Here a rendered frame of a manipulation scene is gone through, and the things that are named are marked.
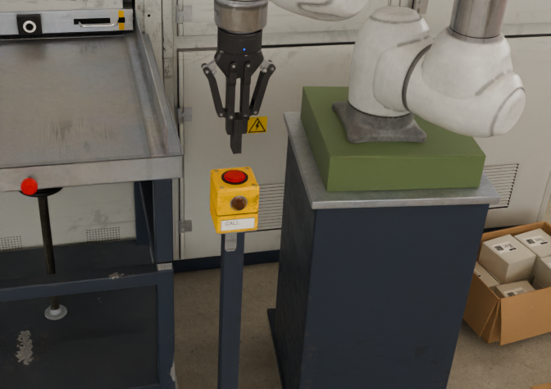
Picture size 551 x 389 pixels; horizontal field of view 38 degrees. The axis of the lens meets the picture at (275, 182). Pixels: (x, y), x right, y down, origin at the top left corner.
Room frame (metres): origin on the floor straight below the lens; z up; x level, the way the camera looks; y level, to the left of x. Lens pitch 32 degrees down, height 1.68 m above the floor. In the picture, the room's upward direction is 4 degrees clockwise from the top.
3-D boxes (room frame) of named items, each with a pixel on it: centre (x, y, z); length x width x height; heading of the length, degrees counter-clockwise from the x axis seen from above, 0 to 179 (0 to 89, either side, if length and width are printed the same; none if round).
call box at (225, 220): (1.26, 0.08, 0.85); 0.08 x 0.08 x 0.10; 16
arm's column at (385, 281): (1.68, -0.26, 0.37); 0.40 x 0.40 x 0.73; 10
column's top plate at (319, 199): (1.68, -0.26, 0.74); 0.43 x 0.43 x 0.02; 10
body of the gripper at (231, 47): (1.26, 0.08, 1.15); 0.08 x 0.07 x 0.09; 106
